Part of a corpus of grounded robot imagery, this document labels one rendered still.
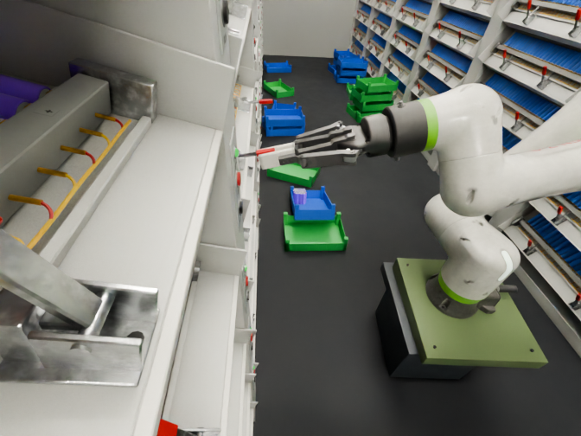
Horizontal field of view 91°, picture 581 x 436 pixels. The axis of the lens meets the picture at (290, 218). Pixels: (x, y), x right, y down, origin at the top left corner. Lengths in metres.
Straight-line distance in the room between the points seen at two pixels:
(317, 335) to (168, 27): 1.09
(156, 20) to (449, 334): 0.91
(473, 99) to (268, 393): 0.98
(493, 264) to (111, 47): 0.79
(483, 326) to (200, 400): 0.84
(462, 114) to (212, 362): 0.51
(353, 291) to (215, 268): 1.00
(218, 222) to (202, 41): 0.17
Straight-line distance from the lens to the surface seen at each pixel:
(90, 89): 0.23
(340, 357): 1.17
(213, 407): 0.32
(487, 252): 0.83
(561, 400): 1.48
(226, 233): 0.33
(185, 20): 0.24
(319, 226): 1.54
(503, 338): 1.03
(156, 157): 0.21
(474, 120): 0.58
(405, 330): 0.96
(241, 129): 0.71
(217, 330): 0.35
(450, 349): 0.93
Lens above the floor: 1.06
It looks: 43 degrees down
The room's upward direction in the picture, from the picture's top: 4 degrees clockwise
